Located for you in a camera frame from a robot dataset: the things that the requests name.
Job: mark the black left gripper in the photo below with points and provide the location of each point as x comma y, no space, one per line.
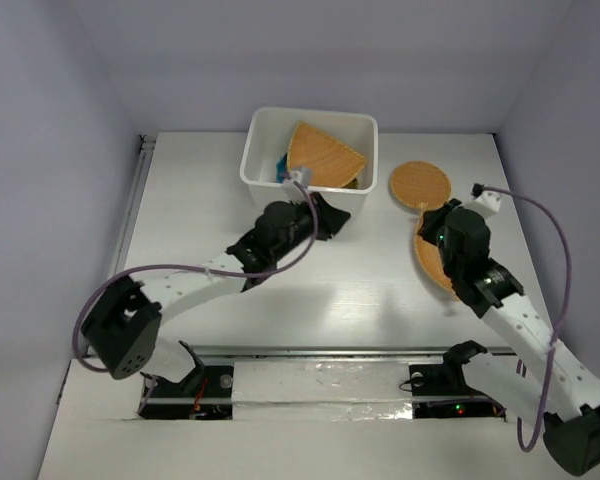
332,218

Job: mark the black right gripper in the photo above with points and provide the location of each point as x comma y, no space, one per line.
434,217

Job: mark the orange leaf-shaped woven tray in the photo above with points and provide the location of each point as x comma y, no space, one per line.
430,263

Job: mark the green-trimmed square bamboo tray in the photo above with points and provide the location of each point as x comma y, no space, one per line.
353,184

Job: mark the orange teardrop woven tray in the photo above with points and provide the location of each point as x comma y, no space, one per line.
332,163

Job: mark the blue polka dot plate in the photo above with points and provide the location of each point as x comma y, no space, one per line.
281,173

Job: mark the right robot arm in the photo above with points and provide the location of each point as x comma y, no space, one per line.
565,402

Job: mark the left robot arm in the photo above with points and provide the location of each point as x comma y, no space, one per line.
123,325

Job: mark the white plastic bin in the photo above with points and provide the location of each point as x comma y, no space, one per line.
269,136

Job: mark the round orange woven plate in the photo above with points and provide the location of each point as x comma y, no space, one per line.
420,185

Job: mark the aluminium left rail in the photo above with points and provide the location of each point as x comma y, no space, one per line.
121,247

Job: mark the aluminium rail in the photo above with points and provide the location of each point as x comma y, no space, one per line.
121,247
336,352

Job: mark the aluminium front rail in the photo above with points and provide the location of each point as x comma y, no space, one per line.
336,352

